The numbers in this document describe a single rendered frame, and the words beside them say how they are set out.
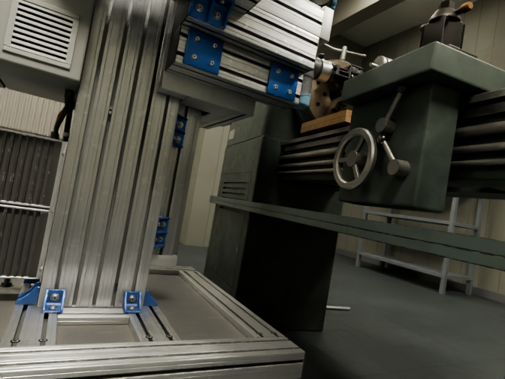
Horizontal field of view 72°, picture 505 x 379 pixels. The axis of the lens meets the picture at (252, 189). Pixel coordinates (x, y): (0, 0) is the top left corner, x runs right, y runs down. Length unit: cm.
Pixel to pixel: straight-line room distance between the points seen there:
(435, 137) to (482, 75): 16
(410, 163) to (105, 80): 75
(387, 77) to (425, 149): 19
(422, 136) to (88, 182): 78
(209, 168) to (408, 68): 319
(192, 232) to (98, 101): 298
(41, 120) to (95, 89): 342
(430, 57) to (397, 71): 8
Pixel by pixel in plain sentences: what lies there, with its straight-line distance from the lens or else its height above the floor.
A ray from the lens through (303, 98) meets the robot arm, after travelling 129.
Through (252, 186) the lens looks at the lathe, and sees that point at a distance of 157.
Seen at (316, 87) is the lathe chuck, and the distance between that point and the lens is 157.
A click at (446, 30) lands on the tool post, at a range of 111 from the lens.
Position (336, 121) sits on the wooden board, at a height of 87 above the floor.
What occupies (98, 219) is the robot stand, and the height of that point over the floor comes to 45.
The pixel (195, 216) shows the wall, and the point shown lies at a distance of 383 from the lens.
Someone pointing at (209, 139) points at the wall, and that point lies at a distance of 387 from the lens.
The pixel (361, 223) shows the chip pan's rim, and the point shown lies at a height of 55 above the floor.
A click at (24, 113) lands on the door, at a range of 442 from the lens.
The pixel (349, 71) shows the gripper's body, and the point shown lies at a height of 109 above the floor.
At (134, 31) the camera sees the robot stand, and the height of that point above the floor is 94.
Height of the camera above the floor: 55
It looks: 2 degrees up
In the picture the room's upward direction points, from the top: 10 degrees clockwise
